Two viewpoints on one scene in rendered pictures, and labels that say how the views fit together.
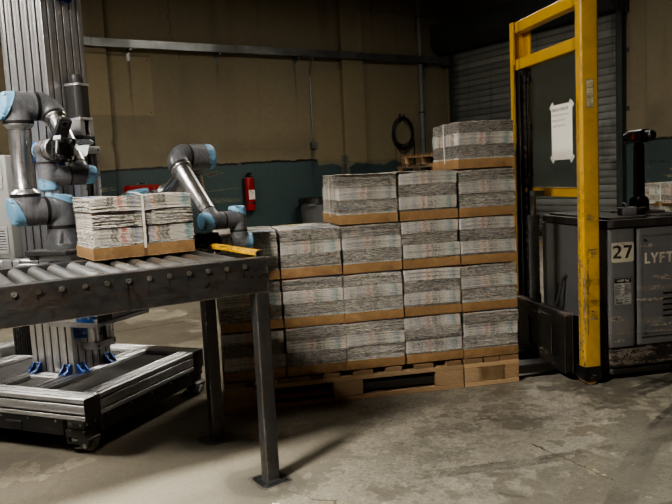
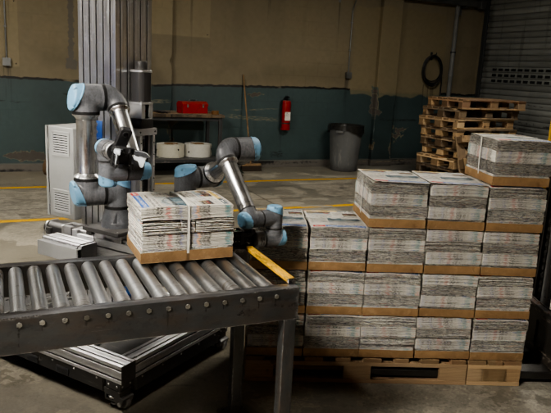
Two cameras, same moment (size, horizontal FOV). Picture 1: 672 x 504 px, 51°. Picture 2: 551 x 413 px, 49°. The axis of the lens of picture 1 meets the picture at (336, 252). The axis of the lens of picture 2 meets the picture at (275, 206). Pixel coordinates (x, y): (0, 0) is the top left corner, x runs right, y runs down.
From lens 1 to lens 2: 0.59 m
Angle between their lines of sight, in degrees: 9
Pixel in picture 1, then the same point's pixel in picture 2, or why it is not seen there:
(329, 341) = (344, 329)
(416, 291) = (432, 294)
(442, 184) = (473, 198)
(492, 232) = (515, 247)
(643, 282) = not seen: outside the picture
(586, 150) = not seen: outside the picture
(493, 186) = (524, 205)
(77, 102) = (140, 88)
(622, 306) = not seen: outside the picture
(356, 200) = (388, 206)
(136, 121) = (193, 42)
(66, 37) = (136, 24)
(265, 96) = (310, 27)
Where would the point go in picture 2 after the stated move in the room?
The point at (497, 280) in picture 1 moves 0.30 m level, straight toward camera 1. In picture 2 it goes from (512, 292) to (513, 313)
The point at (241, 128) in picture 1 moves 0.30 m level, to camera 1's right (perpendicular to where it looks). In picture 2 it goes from (284, 55) to (303, 56)
